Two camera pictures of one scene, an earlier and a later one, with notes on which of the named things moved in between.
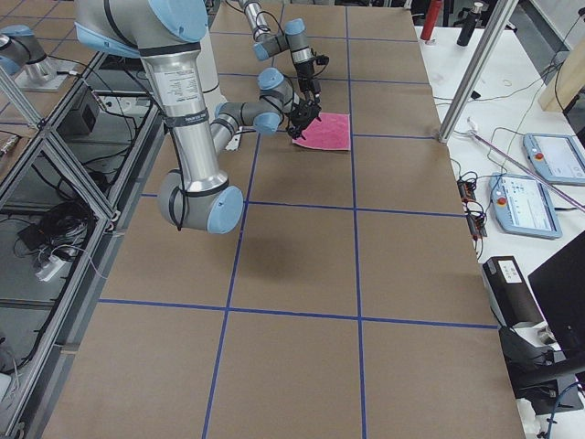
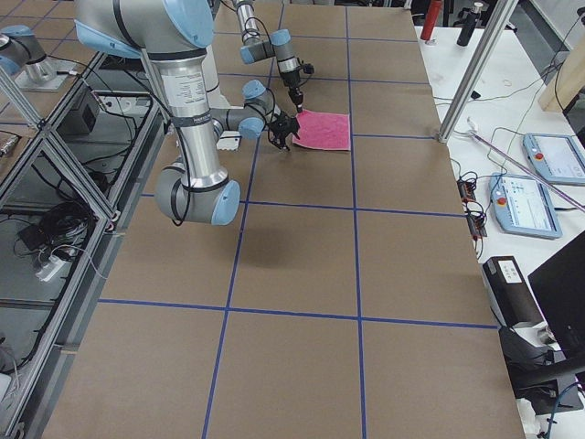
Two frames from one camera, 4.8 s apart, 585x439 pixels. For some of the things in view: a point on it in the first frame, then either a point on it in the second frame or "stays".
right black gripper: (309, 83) -> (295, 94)
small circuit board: (474, 211) stays
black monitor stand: (537, 378) stays
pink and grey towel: (331, 132) stays
